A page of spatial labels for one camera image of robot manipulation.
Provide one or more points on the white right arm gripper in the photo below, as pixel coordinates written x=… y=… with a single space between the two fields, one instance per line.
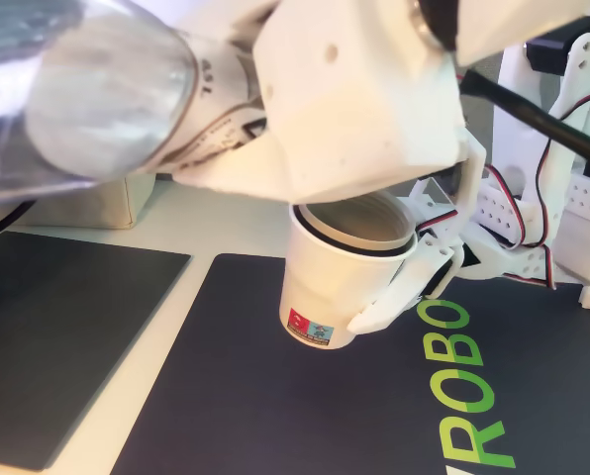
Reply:
x=325 y=148

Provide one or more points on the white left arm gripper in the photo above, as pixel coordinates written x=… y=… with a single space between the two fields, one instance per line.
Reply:
x=431 y=254

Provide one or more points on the white paper cup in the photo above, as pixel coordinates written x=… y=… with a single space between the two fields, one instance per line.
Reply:
x=324 y=287

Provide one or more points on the clear plastic water bottle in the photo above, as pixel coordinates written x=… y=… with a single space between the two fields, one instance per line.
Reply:
x=112 y=99

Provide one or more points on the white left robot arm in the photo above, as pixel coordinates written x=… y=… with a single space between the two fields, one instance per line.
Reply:
x=582 y=208

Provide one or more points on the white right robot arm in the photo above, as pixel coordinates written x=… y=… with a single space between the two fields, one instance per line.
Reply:
x=522 y=25

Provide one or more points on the black mat with green letters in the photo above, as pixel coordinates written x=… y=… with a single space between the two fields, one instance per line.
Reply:
x=275 y=406

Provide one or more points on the clear plastic bag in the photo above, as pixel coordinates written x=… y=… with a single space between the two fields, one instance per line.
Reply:
x=28 y=168

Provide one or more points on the plain dark grey mat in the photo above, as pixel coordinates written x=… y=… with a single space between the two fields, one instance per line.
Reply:
x=67 y=336

